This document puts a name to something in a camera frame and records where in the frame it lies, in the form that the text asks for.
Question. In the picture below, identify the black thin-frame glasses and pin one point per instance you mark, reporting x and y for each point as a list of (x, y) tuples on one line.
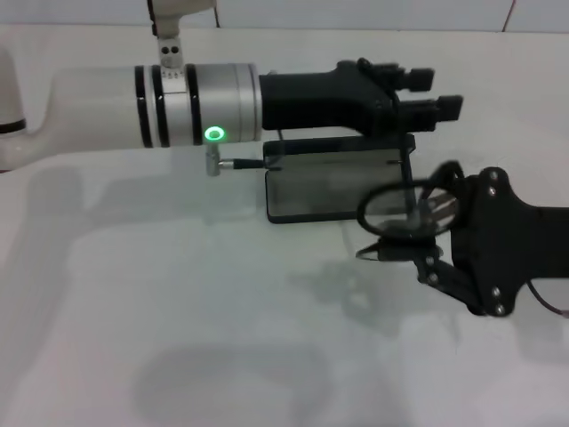
[(363, 213)]

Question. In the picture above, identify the black glasses case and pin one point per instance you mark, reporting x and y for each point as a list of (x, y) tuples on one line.
[(311, 195)]

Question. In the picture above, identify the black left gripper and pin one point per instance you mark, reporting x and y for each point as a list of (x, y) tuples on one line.
[(320, 102)]

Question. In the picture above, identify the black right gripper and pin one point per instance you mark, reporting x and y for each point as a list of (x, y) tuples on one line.
[(502, 249)]

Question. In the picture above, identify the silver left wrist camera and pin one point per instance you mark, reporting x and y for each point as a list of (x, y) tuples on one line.
[(178, 13)]

